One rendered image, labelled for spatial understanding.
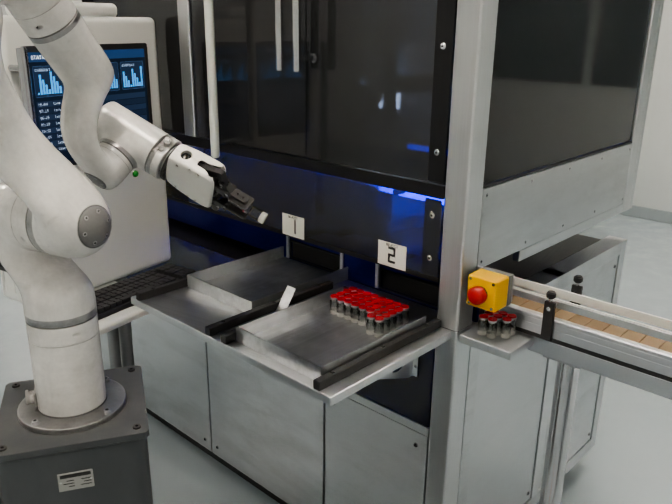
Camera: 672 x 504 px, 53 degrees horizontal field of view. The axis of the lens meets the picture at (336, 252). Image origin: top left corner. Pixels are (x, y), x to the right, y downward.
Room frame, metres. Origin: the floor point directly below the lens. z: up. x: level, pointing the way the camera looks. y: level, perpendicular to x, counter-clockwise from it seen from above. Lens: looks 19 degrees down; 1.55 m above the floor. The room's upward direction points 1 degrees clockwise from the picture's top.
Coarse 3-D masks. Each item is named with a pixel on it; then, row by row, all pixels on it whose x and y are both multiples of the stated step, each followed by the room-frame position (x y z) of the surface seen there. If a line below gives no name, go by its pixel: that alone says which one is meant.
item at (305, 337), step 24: (336, 288) 1.58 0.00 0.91; (288, 312) 1.46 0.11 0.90; (312, 312) 1.50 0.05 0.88; (240, 336) 1.34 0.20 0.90; (264, 336) 1.37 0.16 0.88; (288, 336) 1.37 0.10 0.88; (312, 336) 1.37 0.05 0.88; (336, 336) 1.37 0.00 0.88; (360, 336) 1.37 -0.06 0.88; (384, 336) 1.31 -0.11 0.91; (288, 360) 1.23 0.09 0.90; (312, 360) 1.26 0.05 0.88; (336, 360) 1.20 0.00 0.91
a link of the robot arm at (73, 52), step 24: (72, 24) 1.14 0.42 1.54; (48, 48) 1.13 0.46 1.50; (72, 48) 1.14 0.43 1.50; (96, 48) 1.18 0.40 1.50; (72, 72) 1.16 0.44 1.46; (96, 72) 1.18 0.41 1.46; (72, 96) 1.19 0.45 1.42; (96, 96) 1.18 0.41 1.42; (72, 120) 1.18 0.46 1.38; (96, 120) 1.18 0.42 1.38; (72, 144) 1.19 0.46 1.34; (96, 144) 1.18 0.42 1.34; (96, 168) 1.20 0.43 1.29; (120, 168) 1.23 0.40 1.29
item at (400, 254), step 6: (378, 240) 1.56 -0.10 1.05; (378, 246) 1.56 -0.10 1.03; (384, 246) 1.55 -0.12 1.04; (390, 246) 1.54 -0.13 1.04; (396, 246) 1.52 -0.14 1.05; (402, 246) 1.51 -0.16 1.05; (378, 252) 1.56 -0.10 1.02; (384, 252) 1.55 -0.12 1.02; (390, 252) 1.53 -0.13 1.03; (396, 252) 1.52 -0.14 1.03; (402, 252) 1.51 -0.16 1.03; (378, 258) 1.56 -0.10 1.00; (384, 258) 1.55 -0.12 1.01; (390, 258) 1.53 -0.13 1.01; (396, 258) 1.52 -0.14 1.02; (402, 258) 1.51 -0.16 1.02; (384, 264) 1.55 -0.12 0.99; (390, 264) 1.53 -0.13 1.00; (396, 264) 1.52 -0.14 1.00; (402, 264) 1.51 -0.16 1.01; (402, 270) 1.51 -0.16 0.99
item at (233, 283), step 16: (256, 256) 1.83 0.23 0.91; (272, 256) 1.88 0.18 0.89; (208, 272) 1.71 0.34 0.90; (224, 272) 1.75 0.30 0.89; (240, 272) 1.77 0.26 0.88; (256, 272) 1.77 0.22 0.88; (272, 272) 1.77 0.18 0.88; (288, 272) 1.77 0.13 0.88; (304, 272) 1.78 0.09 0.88; (320, 272) 1.78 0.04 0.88; (336, 272) 1.70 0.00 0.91; (192, 288) 1.65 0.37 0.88; (208, 288) 1.60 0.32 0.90; (224, 288) 1.65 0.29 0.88; (240, 288) 1.65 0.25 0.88; (256, 288) 1.65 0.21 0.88; (272, 288) 1.65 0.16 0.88; (304, 288) 1.61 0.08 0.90; (240, 304) 1.51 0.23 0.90; (256, 304) 1.50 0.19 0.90
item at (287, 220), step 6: (282, 216) 1.79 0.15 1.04; (288, 216) 1.77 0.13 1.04; (294, 216) 1.76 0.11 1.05; (282, 222) 1.79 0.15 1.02; (288, 222) 1.78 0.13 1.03; (300, 222) 1.74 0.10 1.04; (282, 228) 1.79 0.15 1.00; (288, 228) 1.78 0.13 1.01; (300, 228) 1.74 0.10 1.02; (288, 234) 1.78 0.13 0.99; (294, 234) 1.76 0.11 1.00; (300, 234) 1.74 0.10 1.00
